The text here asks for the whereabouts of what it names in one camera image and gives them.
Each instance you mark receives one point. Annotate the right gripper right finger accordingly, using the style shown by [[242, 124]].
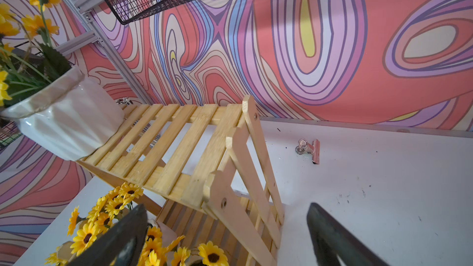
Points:
[[333, 244]]

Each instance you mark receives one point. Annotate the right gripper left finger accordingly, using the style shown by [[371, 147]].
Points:
[[122, 244]]

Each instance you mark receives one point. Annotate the sunflower pot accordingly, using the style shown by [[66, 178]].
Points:
[[51, 101], [112, 208]]

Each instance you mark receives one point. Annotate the wooden two-tier shelf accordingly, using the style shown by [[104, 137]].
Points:
[[210, 164]]

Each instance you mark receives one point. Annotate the side black wire basket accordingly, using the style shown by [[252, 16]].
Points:
[[9, 133]]

